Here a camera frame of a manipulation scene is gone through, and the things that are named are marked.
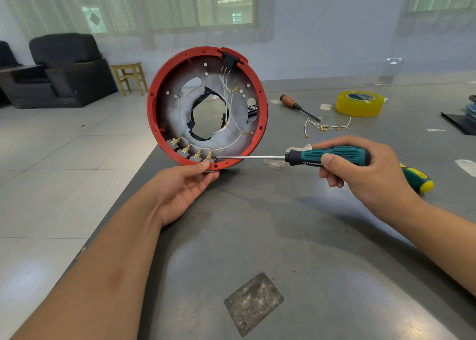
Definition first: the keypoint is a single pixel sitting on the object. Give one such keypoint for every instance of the person's left hand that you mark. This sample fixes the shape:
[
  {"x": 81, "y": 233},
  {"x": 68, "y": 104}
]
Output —
[{"x": 178, "y": 191}]

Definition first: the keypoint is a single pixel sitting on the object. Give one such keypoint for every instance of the person's right hand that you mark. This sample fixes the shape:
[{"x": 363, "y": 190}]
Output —
[{"x": 375, "y": 180}]

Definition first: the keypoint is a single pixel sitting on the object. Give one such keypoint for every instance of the red round appliance base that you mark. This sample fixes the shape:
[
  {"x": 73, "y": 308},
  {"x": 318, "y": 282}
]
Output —
[{"x": 160, "y": 79}]

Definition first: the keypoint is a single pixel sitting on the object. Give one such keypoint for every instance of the person's left forearm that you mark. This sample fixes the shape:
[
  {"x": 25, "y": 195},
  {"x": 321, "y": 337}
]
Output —
[{"x": 89, "y": 276}]

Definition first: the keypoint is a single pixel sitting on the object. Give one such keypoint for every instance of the yellow tape roll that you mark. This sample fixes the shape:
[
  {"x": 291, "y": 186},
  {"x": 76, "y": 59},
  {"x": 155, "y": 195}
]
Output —
[{"x": 345, "y": 108}]

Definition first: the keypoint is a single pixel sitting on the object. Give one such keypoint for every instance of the narrow white tape strip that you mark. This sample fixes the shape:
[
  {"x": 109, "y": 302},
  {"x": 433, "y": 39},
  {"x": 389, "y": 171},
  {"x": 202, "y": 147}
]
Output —
[{"x": 466, "y": 168}]

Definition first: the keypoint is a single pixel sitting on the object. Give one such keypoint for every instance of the black flat plate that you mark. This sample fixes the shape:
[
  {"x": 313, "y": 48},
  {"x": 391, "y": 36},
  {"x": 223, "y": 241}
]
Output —
[{"x": 457, "y": 124}]

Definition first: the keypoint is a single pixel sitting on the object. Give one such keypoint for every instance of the black remote control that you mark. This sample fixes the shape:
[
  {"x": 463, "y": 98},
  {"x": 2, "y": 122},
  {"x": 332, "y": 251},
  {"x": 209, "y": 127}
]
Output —
[{"x": 252, "y": 111}]

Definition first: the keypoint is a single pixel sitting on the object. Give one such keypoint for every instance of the small wooden stool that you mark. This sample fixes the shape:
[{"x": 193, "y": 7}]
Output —
[{"x": 129, "y": 66}]

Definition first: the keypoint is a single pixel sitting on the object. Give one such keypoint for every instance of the black armchair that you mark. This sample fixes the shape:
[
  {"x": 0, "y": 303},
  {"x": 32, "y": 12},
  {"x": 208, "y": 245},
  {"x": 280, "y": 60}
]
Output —
[{"x": 71, "y": 69}]

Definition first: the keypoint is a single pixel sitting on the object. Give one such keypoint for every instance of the sheer white curtain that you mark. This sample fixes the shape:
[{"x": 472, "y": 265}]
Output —
[
  {"x": 439, "y": 23},
  {"x": 41, "y": 2}
]

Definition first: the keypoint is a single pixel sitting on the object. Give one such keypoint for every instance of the black sofa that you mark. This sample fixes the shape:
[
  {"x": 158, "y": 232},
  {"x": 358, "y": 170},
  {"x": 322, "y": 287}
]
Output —
[{"x": 6, "y": 53}]

